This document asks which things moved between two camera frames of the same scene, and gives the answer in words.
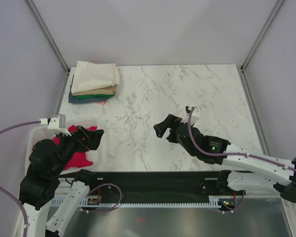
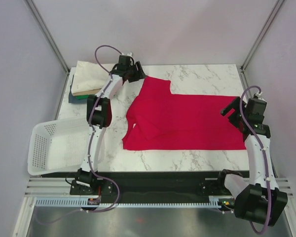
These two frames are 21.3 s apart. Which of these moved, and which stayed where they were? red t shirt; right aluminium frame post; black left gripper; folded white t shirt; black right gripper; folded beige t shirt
Moved: black right gripper; black left gripper; red t shirt
Stayed: folded beige t shirt; folded white t shirt; right aluminium frame post
